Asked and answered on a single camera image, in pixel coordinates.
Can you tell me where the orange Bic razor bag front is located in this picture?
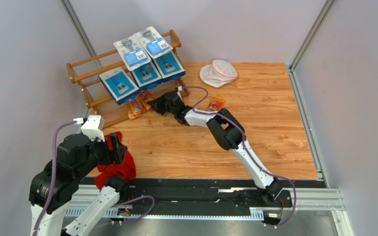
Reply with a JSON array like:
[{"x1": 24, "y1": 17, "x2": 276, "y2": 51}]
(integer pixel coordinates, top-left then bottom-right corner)
[{"x1": 126, "y1": 99, "x2": 142, "y2": 120}]

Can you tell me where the orange bic razor bag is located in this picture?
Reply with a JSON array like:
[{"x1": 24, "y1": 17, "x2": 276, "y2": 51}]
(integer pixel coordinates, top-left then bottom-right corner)
[
  {"x1": 138, "y1": 90, "x2": 155, "y2": 111},
  {"x1": 126, "y1": 99, "x2": 142, "y2": 120},
  {"x1": 206, "y1": 96, "x2": 225, "y2": 112}
]

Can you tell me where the large blue Harry's razor box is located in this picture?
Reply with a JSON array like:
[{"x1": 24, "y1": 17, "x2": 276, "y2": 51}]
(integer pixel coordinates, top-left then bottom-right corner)
[{"x1": 131, "y1": 61, "x2": 163, "y2": 90}]

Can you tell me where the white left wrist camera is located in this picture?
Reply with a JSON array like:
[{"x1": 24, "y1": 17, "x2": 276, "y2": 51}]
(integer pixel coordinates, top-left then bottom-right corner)
[{"x1": 73, "y1": 115, "x2": 105, "y2": 142}]

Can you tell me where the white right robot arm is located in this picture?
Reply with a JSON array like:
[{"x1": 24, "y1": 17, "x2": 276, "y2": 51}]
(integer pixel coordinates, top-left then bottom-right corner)
[{"x1": 148, "y1": 90, "x2": 283, "y2": 202}]

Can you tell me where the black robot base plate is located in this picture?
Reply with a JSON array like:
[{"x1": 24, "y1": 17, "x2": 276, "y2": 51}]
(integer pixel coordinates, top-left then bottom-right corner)
[{"x1": 119, "y1": 178, "x2": 294, "y2": 217}]

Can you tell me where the aluminium frame rail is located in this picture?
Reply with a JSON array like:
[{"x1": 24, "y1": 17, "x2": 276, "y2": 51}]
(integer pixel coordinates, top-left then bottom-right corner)
[{"x1": 38, "y1": 183, "x2": 355, "y2": 236}]

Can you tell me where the red cloth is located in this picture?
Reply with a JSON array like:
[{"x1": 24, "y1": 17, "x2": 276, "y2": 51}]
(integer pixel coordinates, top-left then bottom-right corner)
[{"x1": 95, "y1": 131, "x2": 137, "y2": 190}]

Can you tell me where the blue Harry's box on shelf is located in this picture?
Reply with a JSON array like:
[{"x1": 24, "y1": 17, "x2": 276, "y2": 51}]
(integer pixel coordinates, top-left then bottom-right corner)
[{"x1": 153, "y1": 51, "x2": 186, "y2": 83}]

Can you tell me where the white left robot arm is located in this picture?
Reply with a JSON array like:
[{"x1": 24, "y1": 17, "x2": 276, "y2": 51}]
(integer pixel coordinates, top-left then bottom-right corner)
[{"x1": 29, "y1": 132, "x2": 129, "y2": 236}]

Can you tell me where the wooden two-tier shelf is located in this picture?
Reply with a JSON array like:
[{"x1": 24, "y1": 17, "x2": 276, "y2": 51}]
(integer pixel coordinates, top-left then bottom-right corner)
[{"x1": 66, "y1": 29, "x2": 186, "y2": 127}]

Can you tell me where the Gillette razor blister pack front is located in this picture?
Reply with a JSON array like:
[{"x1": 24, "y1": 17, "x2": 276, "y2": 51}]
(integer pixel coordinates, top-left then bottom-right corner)
[{"x1": 113, "y1": 36, "x2": 151, "y2": 71}]

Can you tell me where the small blue Harry's razor box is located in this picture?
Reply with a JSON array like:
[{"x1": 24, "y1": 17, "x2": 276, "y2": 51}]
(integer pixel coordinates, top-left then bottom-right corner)
[{"x1": 98, "y1": 67, "x2": 141, "y2": 105}]

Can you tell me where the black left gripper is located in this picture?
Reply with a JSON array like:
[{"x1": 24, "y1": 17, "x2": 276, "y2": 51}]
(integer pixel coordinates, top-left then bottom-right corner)
[{"x1": 75, "y1": 131, "x2": 128, "y2": 179}]

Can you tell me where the gillette razor blister pack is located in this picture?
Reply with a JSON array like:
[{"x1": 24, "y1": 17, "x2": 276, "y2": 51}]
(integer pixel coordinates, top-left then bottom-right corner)
[
  {"x1": 113, "y1": 36, "x2": 151, "y2": 71},
  {"x1": 133, "y1": 26, "x2": 173, "y2": 59}
]

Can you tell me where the white mesh laundry bag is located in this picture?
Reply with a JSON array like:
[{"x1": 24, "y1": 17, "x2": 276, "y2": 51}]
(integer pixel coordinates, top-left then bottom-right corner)
[{"x1": 199, "y1": 59, "x2": 238, "y2": 88}]

